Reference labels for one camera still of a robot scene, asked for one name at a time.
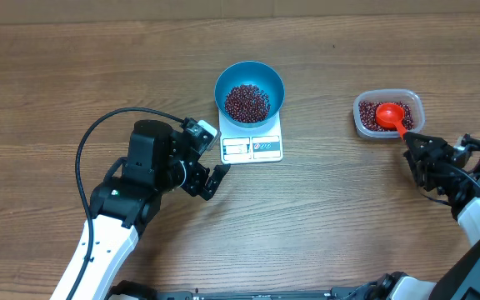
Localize clear plastic container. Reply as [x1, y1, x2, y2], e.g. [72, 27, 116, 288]
[352, 89, 426, 139]

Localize blue metal bowl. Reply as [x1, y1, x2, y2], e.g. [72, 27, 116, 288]
[214, 61, 285, 128]

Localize red beans in bowl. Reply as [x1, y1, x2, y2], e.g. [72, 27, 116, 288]
[224, 84, 271, 123]

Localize white digital kitchen scale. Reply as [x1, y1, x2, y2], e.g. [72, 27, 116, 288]
[219, 112, 283, 164]

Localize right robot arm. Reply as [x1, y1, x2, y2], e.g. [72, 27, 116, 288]
[364, 132, 480, 300]

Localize red beans in container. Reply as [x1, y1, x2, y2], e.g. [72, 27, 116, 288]
[358, 101, 415, 132]

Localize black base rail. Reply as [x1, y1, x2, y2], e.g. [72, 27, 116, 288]
[105, 280, 373, 300]

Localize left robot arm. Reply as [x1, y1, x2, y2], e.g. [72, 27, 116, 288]
[52, 118, 230, 299]

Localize orange measuring scoop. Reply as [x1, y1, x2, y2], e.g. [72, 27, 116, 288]
[375, 102, 408, 138]

